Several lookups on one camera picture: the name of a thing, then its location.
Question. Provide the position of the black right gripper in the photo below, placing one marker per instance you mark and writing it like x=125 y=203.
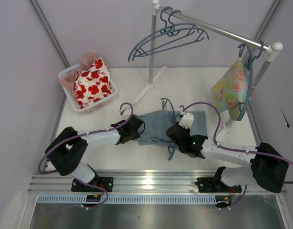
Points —
x=173 y=131

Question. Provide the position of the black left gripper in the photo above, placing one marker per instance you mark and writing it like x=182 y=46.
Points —
x=137 y=125

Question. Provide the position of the light blue denim skirt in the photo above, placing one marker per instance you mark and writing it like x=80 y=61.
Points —
x=157 y=123

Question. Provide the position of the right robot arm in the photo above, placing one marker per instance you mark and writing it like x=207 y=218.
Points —
x=261 y=165

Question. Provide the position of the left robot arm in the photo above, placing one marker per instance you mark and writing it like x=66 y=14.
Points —
x=65 y=153

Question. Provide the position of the teal hanger holding cloth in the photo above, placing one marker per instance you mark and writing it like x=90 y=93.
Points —
x=249 y=66

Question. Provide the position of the red poppy floral cloth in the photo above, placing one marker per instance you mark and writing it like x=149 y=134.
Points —
x=93 y=84

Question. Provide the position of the pastel floral hanging cloth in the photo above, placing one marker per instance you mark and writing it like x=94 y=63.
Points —
x=230 y=92

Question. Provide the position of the pink cloth in basket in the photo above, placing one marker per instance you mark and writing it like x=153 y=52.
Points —
x=68 y=81

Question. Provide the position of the white plastic laundry basket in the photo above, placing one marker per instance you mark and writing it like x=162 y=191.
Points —
x=86 y=110

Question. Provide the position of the white metal clothes rack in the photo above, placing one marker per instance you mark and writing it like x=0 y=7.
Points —
x=271 y=51

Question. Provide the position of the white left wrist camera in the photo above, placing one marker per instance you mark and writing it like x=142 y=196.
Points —
x=126 y=112

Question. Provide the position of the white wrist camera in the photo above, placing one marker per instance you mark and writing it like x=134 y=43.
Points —
x=186 y=121
x=126 y=112

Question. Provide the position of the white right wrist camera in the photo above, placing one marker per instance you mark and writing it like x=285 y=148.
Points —
x=186 y=121

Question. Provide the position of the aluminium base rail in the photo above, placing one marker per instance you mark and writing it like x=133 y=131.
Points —
x=148 y=182

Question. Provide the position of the white slotted cable duct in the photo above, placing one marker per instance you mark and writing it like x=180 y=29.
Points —
x=128 y=199

